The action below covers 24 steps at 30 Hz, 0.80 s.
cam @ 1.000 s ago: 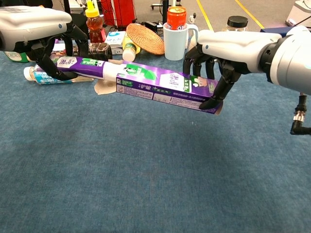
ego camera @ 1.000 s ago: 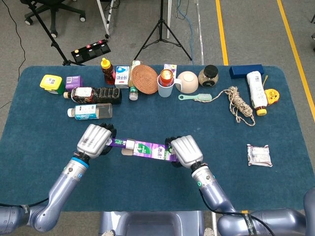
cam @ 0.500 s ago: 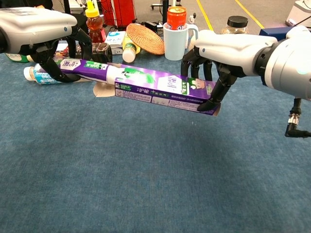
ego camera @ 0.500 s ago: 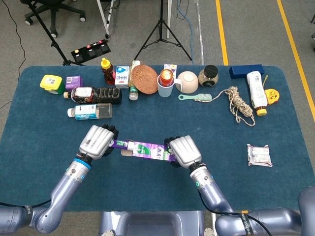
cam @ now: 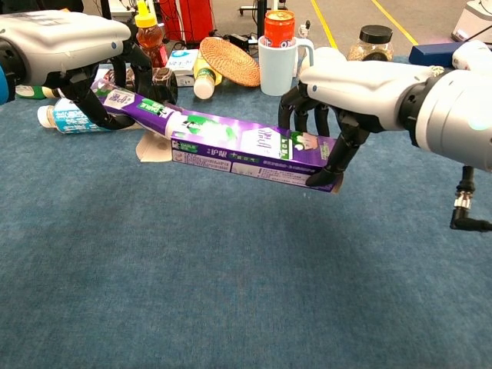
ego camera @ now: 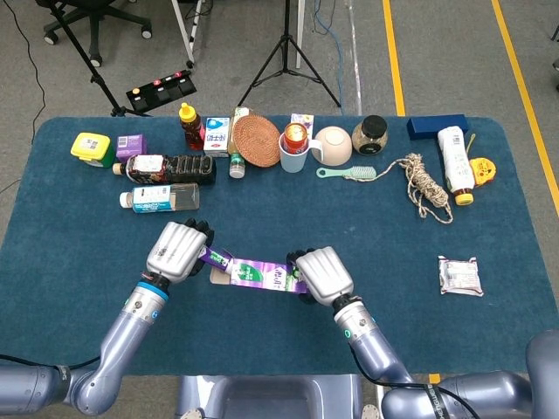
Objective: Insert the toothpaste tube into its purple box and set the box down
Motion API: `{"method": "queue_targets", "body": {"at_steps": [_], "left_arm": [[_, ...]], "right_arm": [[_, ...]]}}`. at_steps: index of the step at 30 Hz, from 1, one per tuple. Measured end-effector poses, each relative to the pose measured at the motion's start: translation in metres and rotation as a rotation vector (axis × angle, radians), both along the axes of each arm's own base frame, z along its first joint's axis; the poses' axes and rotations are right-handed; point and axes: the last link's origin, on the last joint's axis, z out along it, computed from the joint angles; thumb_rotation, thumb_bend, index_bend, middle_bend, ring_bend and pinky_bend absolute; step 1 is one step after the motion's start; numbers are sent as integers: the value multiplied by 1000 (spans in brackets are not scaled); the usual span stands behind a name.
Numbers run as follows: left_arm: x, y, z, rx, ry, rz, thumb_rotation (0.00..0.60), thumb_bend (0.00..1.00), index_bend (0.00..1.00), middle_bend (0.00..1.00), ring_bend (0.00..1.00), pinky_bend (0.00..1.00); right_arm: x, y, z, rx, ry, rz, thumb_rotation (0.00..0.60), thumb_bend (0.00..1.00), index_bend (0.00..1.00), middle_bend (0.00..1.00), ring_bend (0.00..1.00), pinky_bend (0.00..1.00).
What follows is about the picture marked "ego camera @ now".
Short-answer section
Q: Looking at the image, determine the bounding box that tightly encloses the green container yellow lid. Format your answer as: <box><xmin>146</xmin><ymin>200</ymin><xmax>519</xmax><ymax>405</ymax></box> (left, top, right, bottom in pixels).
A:
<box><xmin>70</xmin><ymin>132</ymin><xmax>116</xmax><ymax>168</ymax></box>

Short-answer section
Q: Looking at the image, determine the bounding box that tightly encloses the silver-blue robot torso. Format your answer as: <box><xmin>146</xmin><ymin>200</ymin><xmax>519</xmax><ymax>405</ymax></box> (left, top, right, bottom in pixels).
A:
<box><xmin>174</xmin><ymin>374</ymin><xmax>363</xmax><ymax>419</ymax></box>

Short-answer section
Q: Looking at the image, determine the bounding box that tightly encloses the white upturned bowl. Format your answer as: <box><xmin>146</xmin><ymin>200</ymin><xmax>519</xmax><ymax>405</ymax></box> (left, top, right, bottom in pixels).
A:
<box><xmin>314</xmin><ymin>126</ymin><xmax>353</xmax><ymax>167</ymax></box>

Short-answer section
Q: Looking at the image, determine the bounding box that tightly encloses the blue table cloth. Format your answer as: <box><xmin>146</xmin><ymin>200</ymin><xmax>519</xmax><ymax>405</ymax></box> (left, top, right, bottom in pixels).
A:
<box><xmin>0</xmin><ymin>115</ymin><xmax>559</xmax><ymax>377</ymax></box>

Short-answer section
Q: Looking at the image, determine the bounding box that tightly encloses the light blue mug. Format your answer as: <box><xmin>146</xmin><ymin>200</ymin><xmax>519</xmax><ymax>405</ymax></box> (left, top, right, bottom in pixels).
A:
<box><xmin>279</xmin><ymin>132</ymin><xmax>324</xmax><ymax>175</ymax></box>

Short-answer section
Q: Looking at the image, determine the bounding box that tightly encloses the black office chair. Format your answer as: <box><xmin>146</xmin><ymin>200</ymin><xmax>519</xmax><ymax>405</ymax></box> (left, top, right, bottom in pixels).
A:
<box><xmin>34</xmin><ymin>0</ymin><xmax>154</xmax><ymax>69</ymax></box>

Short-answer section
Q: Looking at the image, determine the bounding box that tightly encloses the yellow tape measure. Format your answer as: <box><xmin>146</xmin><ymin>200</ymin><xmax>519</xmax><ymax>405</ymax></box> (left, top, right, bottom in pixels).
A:
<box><xmin>469</xmin><ymin>156</ymin><xmax>498</xmax><ymax>188</ymax></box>

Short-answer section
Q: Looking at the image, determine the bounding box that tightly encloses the honey bottle yellow cap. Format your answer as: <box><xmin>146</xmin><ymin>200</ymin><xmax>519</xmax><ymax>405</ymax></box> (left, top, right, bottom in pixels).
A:
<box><xmin>177</xmin><ymin>102</ymin><xmax>206</xmax><ymax>152</ymax></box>

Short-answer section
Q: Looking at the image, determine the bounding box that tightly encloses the orange soda can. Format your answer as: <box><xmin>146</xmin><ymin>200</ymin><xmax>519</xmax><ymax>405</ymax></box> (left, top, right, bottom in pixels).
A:
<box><xmin>283</xmin><ymin>122</ymin><xmax>309</xmax><ymax>155</ymax></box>

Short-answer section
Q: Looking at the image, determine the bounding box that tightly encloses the purple toothpaste carton box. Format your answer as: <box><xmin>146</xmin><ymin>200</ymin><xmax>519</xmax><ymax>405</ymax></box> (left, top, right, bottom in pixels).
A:
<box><xmin>209</xmin><ymin>257</ymin><xmax>309</xmax><ymax>294</ymax></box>

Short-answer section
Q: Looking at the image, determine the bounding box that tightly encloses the white squeeze bottle yellow cap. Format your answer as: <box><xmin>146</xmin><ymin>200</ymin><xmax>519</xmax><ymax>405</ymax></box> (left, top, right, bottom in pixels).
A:
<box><xmin>437</xmin><ymin>125</ymin><xmax>476</xmax><ymax>207</ymax></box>

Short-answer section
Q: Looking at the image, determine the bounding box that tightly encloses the dark tea bottle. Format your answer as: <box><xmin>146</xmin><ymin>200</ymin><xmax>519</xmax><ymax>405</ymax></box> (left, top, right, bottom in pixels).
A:
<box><xmin>112</xmin><ymin>154</ymin><xmax>217</xmax><ymax>185</ymax></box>

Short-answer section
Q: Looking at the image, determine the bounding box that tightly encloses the beige rope bundle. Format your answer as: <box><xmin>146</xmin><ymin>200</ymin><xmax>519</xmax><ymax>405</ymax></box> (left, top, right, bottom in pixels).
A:
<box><xmin>374</xmin><ymin>152</ymin><xmax>455</xmax><ymax>225</ymax></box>

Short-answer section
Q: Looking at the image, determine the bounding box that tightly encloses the woven rattan coaster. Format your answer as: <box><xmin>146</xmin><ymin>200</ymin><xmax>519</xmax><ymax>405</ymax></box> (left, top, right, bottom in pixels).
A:
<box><xmin>231</xmin><ymin>113</ymin><xmax>282</xmax><ymax>168</ymax></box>

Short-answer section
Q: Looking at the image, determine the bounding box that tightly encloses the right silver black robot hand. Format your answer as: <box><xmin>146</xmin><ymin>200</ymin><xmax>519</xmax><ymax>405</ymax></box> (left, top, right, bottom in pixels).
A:
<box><xmin>286</xmin><ymin>246</ymin><xmax>355</xmax><ymax>306</ymax></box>

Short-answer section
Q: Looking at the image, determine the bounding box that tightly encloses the navy blue box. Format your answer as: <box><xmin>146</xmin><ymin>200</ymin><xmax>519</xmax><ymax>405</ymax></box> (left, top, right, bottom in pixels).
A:
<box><xmin>406</xmin><ymin>113</ymin><xmax>470</xmax><ymax>141</ymax></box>

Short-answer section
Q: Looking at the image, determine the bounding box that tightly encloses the glass jar black lid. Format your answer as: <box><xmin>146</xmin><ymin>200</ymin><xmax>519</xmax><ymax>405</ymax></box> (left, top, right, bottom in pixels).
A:
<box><xmin>351</xmin><ymin>114</ymin><xmax>389</xmax><ymax>156</ymax></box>

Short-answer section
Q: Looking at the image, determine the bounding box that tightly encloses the black foot pedal board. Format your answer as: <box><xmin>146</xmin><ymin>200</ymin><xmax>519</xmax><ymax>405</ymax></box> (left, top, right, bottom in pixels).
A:
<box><xmin>125</xmin><ymin>69</ymin><xmax>197</xmax><ymax>113</ymax></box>

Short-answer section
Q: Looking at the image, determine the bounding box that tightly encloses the black tripod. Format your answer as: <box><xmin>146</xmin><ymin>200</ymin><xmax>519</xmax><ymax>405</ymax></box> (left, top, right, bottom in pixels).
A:
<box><xmin>238</xmin><ymin>0</ymin><xmax>342</xmax><ymax>109</ymax></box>

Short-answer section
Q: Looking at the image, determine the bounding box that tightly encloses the white blue carton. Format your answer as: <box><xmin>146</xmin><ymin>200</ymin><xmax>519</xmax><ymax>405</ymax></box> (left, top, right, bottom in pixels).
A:
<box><xmin>203</xmin><ymin>116</ymin><xmax>231</xmax><ymax>158</ymax></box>

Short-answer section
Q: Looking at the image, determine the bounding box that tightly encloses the blue floor cable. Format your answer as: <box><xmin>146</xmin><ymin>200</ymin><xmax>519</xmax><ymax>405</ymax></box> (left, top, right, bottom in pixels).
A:
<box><xmin>312</xmin><ymin>0</ymin><xmax>346</xmax><ymax>110</ymax></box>

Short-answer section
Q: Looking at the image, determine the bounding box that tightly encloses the white metal stand leg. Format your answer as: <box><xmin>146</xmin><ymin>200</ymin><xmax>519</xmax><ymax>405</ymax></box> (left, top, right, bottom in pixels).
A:
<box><xmin>295</xmin><ymin>0</ymin><xmax>306</xmax><ymax>69</ymax></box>
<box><xmin>170</xmin><ymin>0</ymin><xmax>204</xmax><ymax>69</ymax></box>

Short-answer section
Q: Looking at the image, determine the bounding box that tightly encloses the white snack packet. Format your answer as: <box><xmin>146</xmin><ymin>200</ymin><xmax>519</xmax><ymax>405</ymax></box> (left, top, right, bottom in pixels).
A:
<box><xmin>438</xmin><ymin>255</ymin><xmax>485</xmax><ymax>298</ymax></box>

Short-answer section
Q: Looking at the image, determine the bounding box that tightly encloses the clear bottle blue label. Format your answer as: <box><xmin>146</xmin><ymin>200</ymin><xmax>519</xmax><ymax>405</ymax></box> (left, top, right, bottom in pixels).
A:
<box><xmin>119</xmin><ymin>182</ymin><xmax>201</xmax><ymax>214</ymax></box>

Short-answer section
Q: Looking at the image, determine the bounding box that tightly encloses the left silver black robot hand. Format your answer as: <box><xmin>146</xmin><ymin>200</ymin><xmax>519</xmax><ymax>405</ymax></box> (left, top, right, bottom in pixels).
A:
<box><xmin>145</xmin><ymin>217</ymin><xmax>216</xmax><ymax>281</ymax></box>

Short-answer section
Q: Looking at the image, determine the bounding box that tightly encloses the mint green brush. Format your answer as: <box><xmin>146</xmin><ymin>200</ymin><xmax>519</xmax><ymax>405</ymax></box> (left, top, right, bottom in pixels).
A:
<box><xmin>315</xmin><ymin>165</ymin><xmax>377</xmax><ymax>183</ymax></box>

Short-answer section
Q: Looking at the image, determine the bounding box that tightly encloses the purple white toothpaste tube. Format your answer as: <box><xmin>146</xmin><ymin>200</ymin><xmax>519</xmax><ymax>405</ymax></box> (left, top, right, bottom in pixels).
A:
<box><xmin>200</xmin><ymin>245</ymin><xmax>235</xmax><ymax>270</ymax></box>

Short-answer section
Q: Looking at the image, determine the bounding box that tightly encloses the black light stand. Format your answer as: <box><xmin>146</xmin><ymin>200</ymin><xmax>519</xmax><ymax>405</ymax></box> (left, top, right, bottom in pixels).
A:
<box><xmin>45</xmin><ymin>0</ymin><xmax>154</xmax><ymax>118</ymax></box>

